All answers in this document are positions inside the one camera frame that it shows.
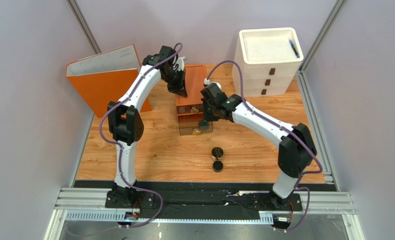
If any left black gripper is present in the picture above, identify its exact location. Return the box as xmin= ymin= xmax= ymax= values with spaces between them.
xmin=162 ymin=69 xmax=188 ymax=98

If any orange makeup drawer box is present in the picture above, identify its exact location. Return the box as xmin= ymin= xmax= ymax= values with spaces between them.
xmin=175 ymin=64 xmax=208 ymax=115

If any clear acrylic drawer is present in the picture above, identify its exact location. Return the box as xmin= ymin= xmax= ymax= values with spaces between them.
xmin=177 ymin=112 xmax=214 ymax=136

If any glass cream jar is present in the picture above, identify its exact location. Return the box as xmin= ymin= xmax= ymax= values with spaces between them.
xmin=211 ymin=147 xmax=225 ymax=161

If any black jar lid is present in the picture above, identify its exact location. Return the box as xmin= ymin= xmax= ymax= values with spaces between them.
xmin=212 ymin=160 xmax=224 ymax=173

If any green round puff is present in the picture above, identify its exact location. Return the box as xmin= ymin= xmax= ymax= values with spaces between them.
xmin=198 ymin=120 xmax=210 ymax=130

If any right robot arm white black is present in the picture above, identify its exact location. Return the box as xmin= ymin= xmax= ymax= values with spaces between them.
xmin=200 ymin=83 xmax=317 ymax=209

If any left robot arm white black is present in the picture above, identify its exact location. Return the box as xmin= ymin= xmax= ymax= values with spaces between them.
xmin=104 ymin=45 xmax=188 ymax=208

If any white three-drawer cabinet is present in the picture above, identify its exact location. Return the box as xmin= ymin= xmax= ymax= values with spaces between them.
xmin=232 ymin=27 xmax=304 ymax=98

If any blue pen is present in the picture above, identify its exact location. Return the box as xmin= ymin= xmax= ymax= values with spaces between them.
xmin=288 ymin=39 xmax=300 ymax=59

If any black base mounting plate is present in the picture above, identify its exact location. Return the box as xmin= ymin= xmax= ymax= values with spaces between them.
xmin=105 ymin=190 xmax=305 ymax=212

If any orange white ring binder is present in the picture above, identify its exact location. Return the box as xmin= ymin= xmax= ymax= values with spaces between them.
xmin=65 ymin=43 xmax=141 ymax=119

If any aluminium rail frame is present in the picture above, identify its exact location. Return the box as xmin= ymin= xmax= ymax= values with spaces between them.
xmin=45 ymin=180 xmax=364 ymax=240

